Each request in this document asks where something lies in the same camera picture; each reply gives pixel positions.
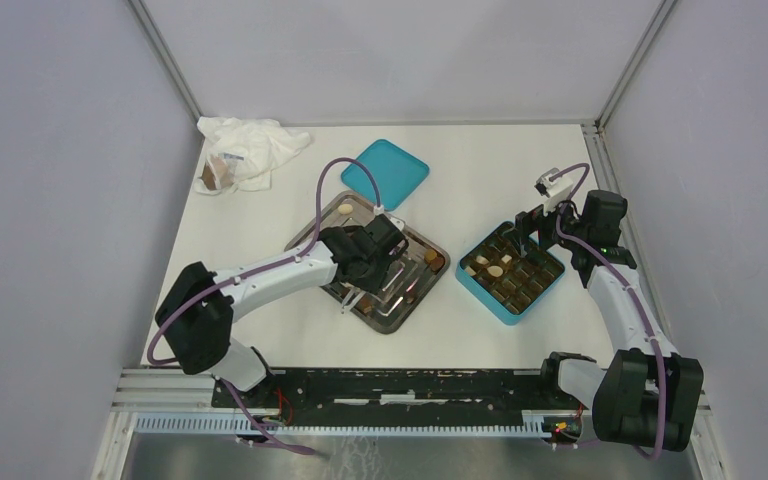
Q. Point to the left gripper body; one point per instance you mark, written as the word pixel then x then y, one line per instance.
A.
pixel 373 279

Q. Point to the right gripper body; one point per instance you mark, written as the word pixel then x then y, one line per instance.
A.
pixel 534 220

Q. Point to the steel tray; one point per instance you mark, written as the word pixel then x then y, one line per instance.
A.
pixel 409 279

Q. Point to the teal chocolate box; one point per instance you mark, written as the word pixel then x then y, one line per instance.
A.
pixel 526 280

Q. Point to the metal serving tongs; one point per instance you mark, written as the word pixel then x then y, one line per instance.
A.
pixel 351 299

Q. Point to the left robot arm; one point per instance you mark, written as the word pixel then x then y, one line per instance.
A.
pixel 197 314

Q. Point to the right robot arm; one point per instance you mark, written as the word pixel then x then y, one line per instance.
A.
pixel 648 396

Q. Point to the oval white chocolate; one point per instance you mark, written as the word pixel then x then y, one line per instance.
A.
pixel 495 271

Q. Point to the plastic bag with chocolate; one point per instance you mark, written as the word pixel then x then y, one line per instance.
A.
pixel 218 174

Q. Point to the teal box lid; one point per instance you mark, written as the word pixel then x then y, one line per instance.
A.
pixel 397 174

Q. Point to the white crumpled cloth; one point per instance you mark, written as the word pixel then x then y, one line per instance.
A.
pixel 264 144

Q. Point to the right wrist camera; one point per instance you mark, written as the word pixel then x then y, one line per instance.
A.
pixel 554 188

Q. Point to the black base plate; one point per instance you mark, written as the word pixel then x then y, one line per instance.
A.
pixel 338 397

